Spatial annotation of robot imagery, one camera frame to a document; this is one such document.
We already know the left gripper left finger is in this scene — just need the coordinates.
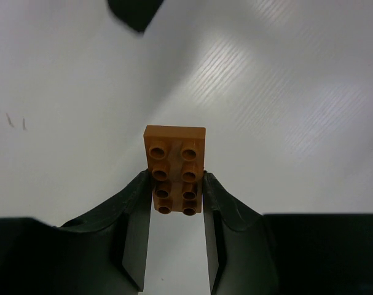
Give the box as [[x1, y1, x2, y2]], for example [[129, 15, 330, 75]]
[[0, 170, 152, 294]]

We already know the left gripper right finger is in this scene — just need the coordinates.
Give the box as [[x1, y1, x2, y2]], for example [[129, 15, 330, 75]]
[[203, 173, 373, 294]]

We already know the orange lego plate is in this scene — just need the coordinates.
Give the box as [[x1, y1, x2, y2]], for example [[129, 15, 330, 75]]
[[143, 125, 206, 216]]

